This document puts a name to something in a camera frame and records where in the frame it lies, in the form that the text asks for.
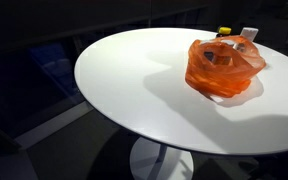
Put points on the white-capped bottle in bag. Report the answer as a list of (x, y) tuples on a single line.
[(234, 45)]

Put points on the white box with red label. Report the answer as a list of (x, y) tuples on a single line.
[(249, 33)]

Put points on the dark bottle with yellow cap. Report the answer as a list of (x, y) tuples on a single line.
[(224, 31)]

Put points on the orange plastic bag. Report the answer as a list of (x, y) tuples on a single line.
[(216, 68)]

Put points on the white round pedestal table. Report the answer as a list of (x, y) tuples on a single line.
[(137, 80)]

